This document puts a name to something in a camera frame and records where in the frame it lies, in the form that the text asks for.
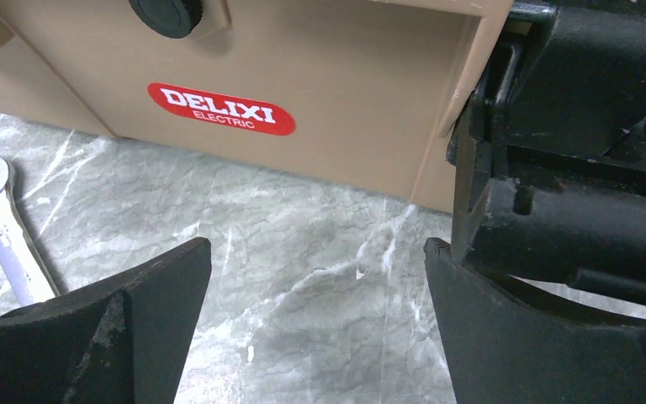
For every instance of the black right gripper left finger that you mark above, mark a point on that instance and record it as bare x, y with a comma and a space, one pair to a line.
123, 339

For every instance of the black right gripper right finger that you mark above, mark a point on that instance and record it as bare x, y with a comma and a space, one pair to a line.
507, 341

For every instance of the black toolbox right latch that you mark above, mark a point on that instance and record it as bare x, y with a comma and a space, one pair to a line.
550, 151

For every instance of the silver open-end wrench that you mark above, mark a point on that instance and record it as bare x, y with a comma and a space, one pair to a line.
24, 268

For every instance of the tan plastic toolbox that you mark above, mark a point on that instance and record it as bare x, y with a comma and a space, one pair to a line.
358, 92

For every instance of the black toolbox lock knob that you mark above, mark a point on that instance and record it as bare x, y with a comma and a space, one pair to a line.
173, 19

